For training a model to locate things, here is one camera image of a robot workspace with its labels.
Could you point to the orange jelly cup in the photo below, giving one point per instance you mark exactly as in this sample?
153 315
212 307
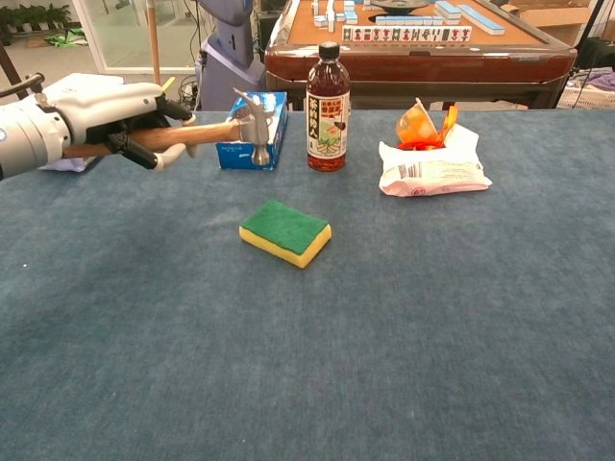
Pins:
415 126

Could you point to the green yellow scrub sponge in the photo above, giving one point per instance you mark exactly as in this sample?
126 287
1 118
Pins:
283 230

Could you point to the dark brown drink bottle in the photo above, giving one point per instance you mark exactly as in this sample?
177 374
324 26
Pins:
327 120

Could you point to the wooden pole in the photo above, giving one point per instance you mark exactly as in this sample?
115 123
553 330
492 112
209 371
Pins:
154 43

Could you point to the green cloth on floor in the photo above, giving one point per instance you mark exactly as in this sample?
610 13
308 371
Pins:
67 38

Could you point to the blue felt table mat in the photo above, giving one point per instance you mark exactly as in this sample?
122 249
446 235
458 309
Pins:
336 336

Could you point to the row of face-up mahjong tiles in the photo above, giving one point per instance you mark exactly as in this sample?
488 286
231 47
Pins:
406 34

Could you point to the black tripod stand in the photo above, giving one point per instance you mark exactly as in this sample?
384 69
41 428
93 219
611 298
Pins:
590 24

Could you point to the long blue-backed mahjong tile wall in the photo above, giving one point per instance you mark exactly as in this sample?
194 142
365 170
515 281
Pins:
473 16

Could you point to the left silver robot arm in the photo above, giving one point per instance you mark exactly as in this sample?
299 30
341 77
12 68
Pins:
26 139

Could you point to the short blue-backed mahjong tile row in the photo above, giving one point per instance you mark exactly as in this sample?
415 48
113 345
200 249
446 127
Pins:
408 20

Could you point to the row of potted green plants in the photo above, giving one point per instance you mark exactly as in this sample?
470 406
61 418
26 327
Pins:
33 16

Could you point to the white plastic basket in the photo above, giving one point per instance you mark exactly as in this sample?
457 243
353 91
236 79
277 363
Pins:
583 96

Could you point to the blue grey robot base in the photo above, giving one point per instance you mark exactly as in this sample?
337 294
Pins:
230 57

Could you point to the white tissue pack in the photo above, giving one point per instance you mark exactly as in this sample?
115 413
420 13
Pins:
432 175

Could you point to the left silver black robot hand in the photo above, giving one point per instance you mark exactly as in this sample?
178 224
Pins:
105 110

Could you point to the brown mahjong table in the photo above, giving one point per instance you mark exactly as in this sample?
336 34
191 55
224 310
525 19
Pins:
432 67

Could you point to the stacked blue-backed mahjong tiles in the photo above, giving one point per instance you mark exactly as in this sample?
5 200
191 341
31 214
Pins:
331 14

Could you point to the blue cookie box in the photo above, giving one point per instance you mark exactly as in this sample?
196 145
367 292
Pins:
278 125

